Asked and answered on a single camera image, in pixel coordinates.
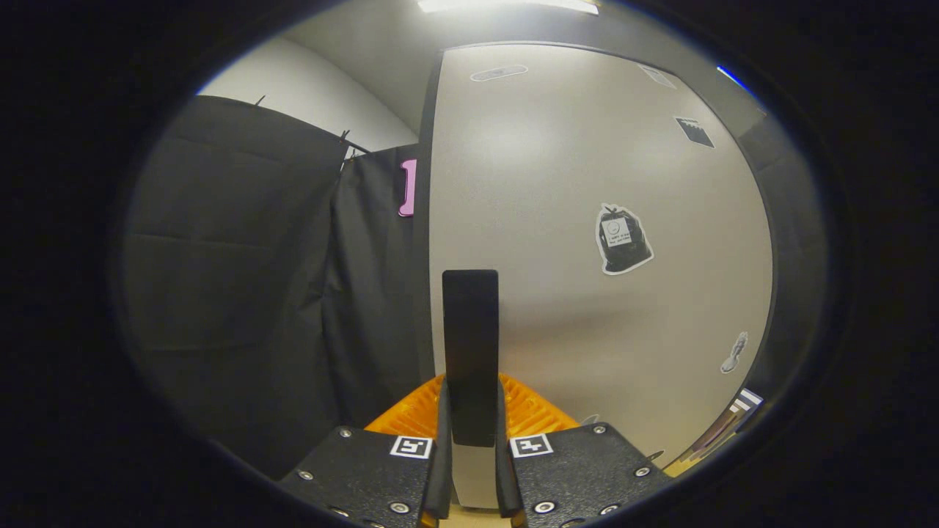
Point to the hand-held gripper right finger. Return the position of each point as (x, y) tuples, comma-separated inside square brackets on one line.
[(587, 469)]

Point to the large ceiling light panel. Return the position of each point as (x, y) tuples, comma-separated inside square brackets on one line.
[(506, 4)]

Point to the black backdrop cloth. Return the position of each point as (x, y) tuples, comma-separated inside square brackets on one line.
[(235, 279)]

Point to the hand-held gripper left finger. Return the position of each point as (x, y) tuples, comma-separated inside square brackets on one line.
[(367, 469)]

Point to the beige cabinet door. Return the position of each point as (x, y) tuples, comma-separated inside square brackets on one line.
[(557, 161)]

